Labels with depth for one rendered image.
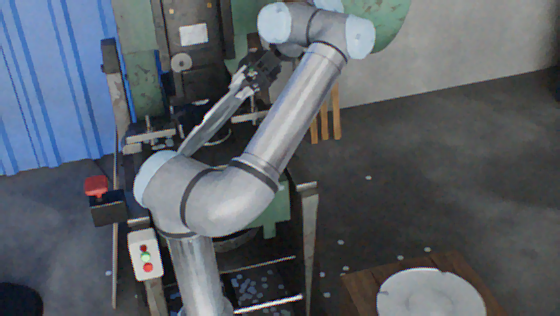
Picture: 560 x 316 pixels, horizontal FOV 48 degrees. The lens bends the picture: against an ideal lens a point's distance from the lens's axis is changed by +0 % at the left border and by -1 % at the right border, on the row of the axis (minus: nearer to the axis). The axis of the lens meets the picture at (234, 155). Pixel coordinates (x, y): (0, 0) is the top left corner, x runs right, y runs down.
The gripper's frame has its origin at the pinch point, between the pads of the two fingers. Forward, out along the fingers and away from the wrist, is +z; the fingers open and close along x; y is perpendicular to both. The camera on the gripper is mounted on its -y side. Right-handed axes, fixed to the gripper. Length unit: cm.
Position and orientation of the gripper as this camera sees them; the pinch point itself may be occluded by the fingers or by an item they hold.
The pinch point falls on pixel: (237, 90)
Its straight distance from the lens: 152.8
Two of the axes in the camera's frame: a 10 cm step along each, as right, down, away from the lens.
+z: -5.7, 4.7, 6.7
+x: 7.0, 7.1, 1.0
